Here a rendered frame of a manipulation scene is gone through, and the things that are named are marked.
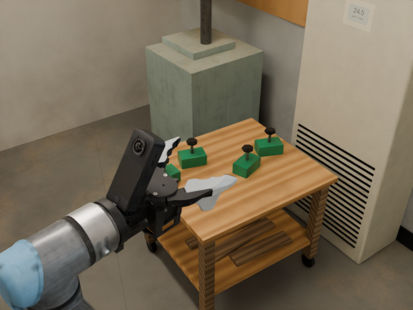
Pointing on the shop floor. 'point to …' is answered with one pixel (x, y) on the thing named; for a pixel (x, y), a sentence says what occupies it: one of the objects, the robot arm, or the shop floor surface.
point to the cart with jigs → (243, 206)
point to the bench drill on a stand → (201, 80)
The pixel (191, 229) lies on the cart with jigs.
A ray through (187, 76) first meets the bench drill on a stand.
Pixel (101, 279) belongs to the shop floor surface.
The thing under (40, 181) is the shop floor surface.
